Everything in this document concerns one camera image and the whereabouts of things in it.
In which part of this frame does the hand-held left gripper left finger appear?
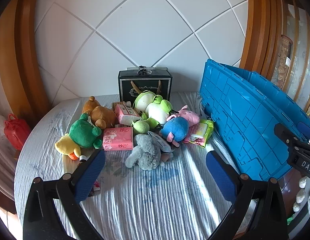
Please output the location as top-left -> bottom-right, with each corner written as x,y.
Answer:
22,149 -> 107,240

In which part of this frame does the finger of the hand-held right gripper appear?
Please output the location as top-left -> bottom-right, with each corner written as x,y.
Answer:
297,121 -> 310,141
274,123 -> 308,146

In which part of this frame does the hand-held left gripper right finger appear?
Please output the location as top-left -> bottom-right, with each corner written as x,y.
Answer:
205,150 -> 289,240

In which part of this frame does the blue plastic crate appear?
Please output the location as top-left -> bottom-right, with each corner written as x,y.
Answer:
199,59 -> 310,182

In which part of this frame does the pink floral tissue pack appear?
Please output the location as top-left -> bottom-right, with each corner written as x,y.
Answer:
102,127 -> 134,151

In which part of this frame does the grey elephant plush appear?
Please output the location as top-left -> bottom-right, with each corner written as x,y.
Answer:
125,132 -> 174,171

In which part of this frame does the pink pig plush blue body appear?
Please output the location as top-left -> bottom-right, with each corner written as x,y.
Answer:
159,105 -> 200,148

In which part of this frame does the small green one-eyed monster plush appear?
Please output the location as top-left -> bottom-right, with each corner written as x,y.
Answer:
131,112 -> 161,135

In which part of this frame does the green and white frog plush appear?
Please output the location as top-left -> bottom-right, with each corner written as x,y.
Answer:
134,90 -> 173,125

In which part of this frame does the person's right hand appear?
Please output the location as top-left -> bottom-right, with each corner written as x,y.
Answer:
293,176 -> 308,212

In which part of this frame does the green and pink wipes pack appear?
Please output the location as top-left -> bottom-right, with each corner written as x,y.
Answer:
183,119 -> 214,147

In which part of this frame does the brown bear plush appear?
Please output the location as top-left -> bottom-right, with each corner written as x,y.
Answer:
82,96 -> 118,129

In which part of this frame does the wooden slat glass partition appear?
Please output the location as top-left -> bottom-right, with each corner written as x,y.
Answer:
280,0 -> 310,114

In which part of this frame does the pink tissue pack white label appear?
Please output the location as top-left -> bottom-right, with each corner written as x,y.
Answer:
114,104 -> 141,126

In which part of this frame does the rolled patterned rug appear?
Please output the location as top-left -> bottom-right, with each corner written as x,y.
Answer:
277,34 -> 294,91

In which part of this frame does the red bag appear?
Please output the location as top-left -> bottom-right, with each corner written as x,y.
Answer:
4,113 -> 32,151

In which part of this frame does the black gift bag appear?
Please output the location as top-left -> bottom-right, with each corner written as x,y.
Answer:
118,69 -> 173,103

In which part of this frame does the wooden frame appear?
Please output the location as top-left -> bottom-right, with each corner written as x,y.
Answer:
0,0 -> 52,124
238,0 -> 283,81

